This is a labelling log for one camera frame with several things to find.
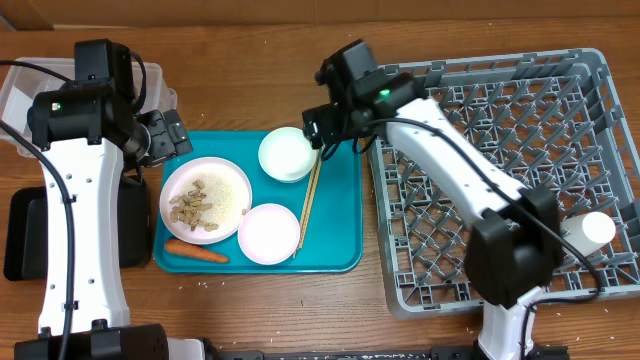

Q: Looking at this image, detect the grey dishwasher rack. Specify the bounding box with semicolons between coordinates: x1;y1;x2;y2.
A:
369;48;639;319

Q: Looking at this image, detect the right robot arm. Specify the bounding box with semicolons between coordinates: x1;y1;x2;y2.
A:
302;40;564;359

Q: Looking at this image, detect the teal serving tray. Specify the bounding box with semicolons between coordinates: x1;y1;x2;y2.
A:
154;131;363;275

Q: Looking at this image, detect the white cup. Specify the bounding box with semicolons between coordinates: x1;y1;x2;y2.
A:
560;212;616;256

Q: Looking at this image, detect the white bowl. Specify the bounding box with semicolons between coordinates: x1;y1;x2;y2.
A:
258;127;318;183

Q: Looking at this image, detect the orange carrot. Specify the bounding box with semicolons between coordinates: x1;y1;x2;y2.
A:
165;239;229;264

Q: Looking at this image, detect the black plastic tray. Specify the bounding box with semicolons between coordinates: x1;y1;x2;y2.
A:
3;176;152;281

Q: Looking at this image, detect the pink plate with food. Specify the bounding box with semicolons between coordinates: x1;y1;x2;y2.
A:
159;157;252;245

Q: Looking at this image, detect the clear plastic bin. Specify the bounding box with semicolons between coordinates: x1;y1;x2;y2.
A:
1;51;173;171

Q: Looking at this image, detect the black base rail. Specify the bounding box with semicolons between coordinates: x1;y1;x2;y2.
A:
199;342;571;360

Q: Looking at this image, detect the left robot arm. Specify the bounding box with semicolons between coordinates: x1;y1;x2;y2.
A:
14;39;217;359

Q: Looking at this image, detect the pink bowl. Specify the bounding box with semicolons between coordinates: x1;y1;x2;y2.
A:
238;203;301;265

